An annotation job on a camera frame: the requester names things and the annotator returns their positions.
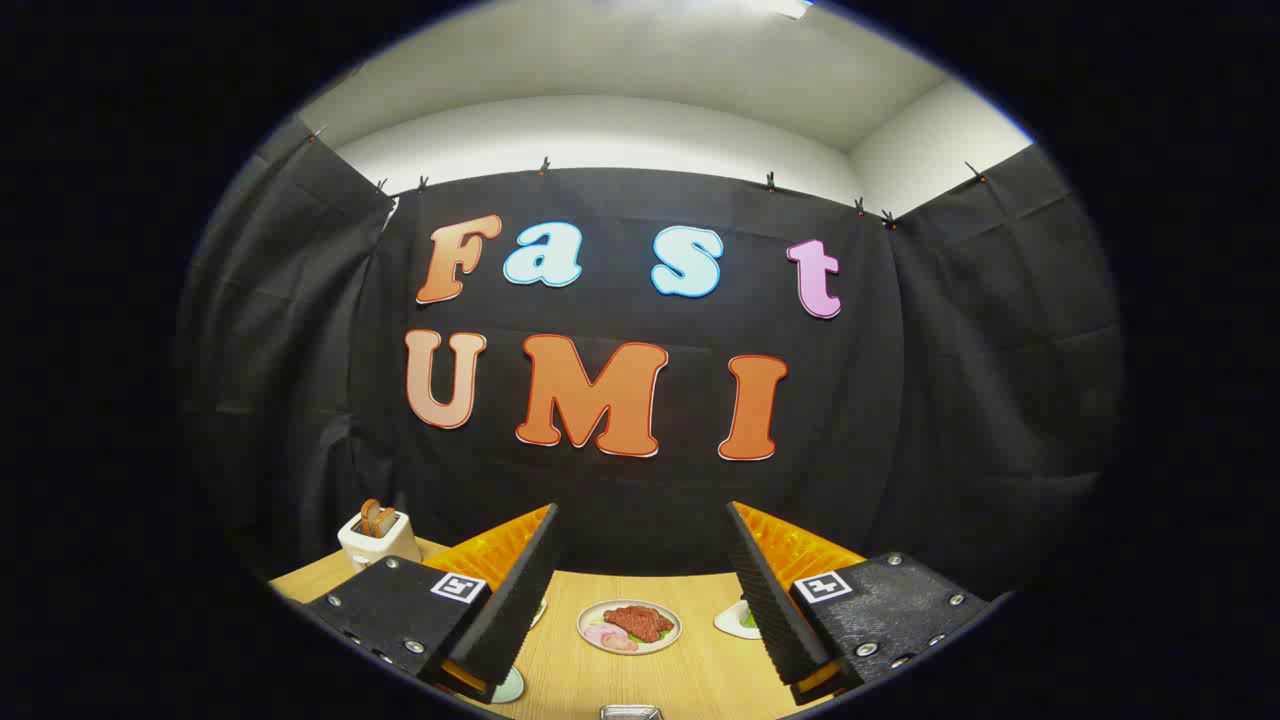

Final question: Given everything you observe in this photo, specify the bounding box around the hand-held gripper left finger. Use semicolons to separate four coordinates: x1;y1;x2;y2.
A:
300;503;561;704

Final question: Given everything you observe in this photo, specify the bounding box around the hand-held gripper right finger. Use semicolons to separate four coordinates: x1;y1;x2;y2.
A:
725;500;1001;706

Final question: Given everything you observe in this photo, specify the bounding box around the small white square dish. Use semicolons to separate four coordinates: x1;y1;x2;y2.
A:
713;600;763;641

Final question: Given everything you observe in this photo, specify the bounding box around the white toaster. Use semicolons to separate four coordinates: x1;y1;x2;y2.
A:
337;508;423;573

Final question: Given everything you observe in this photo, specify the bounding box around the white round dinner plate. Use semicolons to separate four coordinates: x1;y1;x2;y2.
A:
577;598;683;656

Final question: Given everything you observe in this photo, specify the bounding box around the row of black cloth clips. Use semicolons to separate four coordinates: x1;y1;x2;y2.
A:
308;125;991;231

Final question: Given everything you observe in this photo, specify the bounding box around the brown steak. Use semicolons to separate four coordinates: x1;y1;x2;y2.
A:
603;605;676;644

